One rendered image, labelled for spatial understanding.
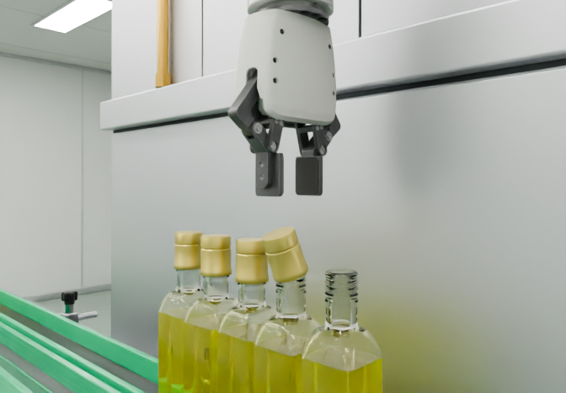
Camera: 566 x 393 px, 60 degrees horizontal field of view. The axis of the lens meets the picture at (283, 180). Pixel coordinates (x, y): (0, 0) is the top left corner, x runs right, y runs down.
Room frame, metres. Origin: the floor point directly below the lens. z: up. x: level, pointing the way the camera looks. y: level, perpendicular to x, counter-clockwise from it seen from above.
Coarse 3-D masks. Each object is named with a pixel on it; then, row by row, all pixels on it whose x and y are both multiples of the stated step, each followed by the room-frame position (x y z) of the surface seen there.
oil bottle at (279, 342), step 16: (272, 320) 0.47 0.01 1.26; (288, 320) 0.46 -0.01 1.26; (304, 320) 0.47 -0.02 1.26; (256, 336) 0.47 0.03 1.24; (272, 336) 0.46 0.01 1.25; (288, 336) 0.45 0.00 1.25; (304, 336) 0.45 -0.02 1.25; (256, 352) 0.47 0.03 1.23; (272, 352) 0.46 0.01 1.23; (288, 352) 0.44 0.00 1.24; (256, 368) 0.47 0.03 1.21; (272, 368) 0.46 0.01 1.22; (288, 368) 0.44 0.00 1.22; (256, 384) 0.47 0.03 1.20; (272, 384) 0.46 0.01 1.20; (288, 384) 0.44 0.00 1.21
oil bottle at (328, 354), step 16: (320, 336) 0.43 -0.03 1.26; (336, 336) 0.42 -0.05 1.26; (352, 336) 0.42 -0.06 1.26; (368, 336) 0.43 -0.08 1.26; (304, 352) 0.43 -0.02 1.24; (320, 352) 0.42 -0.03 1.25; (336, 352) 0.41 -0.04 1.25; (352, 352) 0.41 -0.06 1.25; (368, 352) 0.42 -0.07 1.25; (304, 368) 0.43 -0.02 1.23; (320, 368) 0.42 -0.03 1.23; (336, 368) 0.41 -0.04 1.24; (352, 368) 0.41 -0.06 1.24; (368, 368) 0.42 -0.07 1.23; (304, 384) 0.43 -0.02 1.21; (320, 384) 0.42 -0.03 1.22; (336, 384) 0.41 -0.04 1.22; (352, 384) 0.41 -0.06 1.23; (368, 384) 0.42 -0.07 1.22
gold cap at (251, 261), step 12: (240, 240) 0.51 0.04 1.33; (252, 240) 0.51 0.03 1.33; (240, 252) 0.51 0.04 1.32; (252, 252) 0.50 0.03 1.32; (264, 252) 0.51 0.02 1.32; (240, 264) 0.51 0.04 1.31; (252, 264) 0.50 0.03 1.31; (264, 264) 0.51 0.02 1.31; (240, 276) 0.51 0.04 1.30; (252, 276) 0.50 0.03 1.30; (264, 276) 0.51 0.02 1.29
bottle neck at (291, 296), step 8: (296, 280) 0.46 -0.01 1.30; (304, 280) 0.47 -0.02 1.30; (280, 288) 0.47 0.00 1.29; (288, 288) 0.46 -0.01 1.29; (296, 288) 0.46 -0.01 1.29; (304, 288) 0.47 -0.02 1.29; (280, 296) 0.47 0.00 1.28; (288, 296) 0.46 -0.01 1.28; (296, 296) 0.46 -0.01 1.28; (304, 296) 0.47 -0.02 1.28; (280, 304) 0.47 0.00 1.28; (288, 304) 0.46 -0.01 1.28; (296, 304) 0.46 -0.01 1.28; (304, 304) 0.47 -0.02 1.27; (280, 312) 0.47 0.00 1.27; (288, 312) 0.46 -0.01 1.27; (296, 312) 0.46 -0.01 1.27; (304, 312) 0.47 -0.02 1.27
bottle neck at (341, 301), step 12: (336, 276) 0.43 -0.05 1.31; (348, 276) 0.43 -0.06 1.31; (336, 288) 0.43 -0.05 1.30; (348, 288) 0.43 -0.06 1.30; (336, 300) 0.43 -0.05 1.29; (348, 300) 0.43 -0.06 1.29; (336, 312) 0.43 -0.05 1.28; (348, 312) 0.43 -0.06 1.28; (336, 324) 0.43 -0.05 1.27; (348, 324) 0.43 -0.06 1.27
